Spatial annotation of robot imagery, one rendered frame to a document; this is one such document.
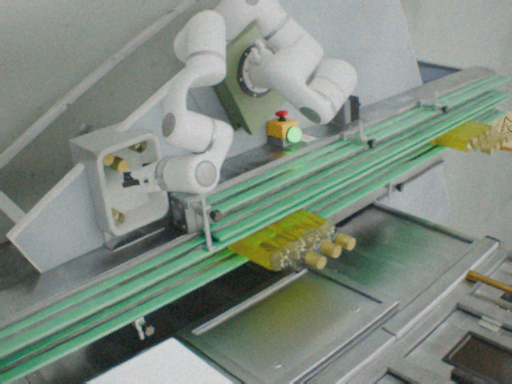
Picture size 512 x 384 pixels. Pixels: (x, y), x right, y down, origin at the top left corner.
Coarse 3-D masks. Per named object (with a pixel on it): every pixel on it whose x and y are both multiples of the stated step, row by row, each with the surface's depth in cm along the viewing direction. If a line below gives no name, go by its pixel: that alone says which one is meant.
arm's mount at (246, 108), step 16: (256, 32) 150; (240, 48) 148; (256, 48) 151; (272, 48) 155; (240, 64) 149; (224, 80) 147; (240, 80) 150; (224, 96) 154; (240, 96) 152; (256, 96) 156; (272, 96) 161; (240, 112) 154; (256, 112) 158; (272, 112) 163; (256, 128) 160
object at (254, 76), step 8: (256, 40) 148; (264, 48) 149; (248, 56) 149; (256, 56) 148; (264, 56) 149; (272, 56) 148; (248, 64) 150; (256, 64) 149; (264, 64) 147; (248, 72) 151; (256, 72) 149; (264, 72) 147; (248, 80) 152; (256, 80) 150; (264, 80) 148; (256, 88) 154; (264, 88) 156; (272, 88) 149
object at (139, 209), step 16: (128, 144) 131; (128, 160) 141; (144, 160) 143; (112, 176) 139; (112, 192) 140; (128, 192) 143; (160, 192) 143; (128, 208) 145; (144, 208) 146; (160, 208) 145; (112, 224) 134; (128, 224) 139; (144, 224) 141
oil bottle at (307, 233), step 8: (288, 216) 157; (272, 224) 155; (280, 224) 154; (288, 224) 153; (296, 224) 153; (304, 224) 152; (296, 232) 149; (304, 232) 148; (312, 232) 148; (304, 240) 148; (312, 240) 147; (312, 248) 148
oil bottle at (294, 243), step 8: (264, 232) 151; (272, 232) 151; (280, 232) 150; (288, 232) 150; (280, 240) 147; (288, 240) 146; (296, 240) 146; (288, 248) 144; (296, 248) 144; (304, 248) 146; (296, 256) 145
